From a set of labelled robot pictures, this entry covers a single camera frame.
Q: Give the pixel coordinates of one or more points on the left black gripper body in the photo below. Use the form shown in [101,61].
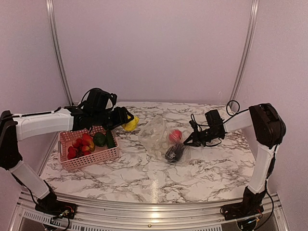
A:
[109,121]

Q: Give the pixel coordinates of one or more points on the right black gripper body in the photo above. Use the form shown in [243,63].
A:
[207,136]

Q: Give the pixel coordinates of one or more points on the yellow fake lemon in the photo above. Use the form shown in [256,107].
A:
[131,125]

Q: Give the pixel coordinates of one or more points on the red fake pepper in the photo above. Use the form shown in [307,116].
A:
[175,136]

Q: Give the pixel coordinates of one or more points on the dark purple fake eggplant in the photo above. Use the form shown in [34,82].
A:
[175,153]

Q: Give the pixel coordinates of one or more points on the dark green fake avocado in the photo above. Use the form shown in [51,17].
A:
[99,139]

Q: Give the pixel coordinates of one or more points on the clear zip top bag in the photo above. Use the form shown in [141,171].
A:
[154,137]

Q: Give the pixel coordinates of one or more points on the green fake cucumber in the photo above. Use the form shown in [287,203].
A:
[109,140]

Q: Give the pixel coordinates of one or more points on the red orange fake mango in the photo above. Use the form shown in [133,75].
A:
[91,146]

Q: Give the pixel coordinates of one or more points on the red fake cherry tomato bunch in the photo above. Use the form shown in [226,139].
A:
[79,147]

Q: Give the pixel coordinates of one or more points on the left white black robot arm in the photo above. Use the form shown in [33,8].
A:
[17,127]

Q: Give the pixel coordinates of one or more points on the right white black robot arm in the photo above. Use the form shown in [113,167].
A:
[269,131]

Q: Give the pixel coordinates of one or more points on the pink perforated plastic basket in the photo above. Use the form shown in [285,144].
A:
[99,155]

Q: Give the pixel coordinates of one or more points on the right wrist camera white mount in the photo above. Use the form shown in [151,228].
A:
[195,126]

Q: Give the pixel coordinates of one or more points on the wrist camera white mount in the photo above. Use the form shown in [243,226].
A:
[112,99]
[195,126]

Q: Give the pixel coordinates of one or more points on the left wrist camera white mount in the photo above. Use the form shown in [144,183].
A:
[112,99]

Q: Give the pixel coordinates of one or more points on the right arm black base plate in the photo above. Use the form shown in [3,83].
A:
[250,205]

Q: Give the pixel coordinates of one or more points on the front aluminium rail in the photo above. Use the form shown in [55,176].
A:
[102,215]

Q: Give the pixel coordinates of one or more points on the right aluminium frame post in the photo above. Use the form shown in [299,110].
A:
[247,47]

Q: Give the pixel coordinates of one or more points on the aluminium frame post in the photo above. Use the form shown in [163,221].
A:
[247,47]
[57,50]

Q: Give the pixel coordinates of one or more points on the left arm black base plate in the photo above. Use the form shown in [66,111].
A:
[56,208]

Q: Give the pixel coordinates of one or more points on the left aluminium frame post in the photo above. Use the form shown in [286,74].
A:
[57,50]

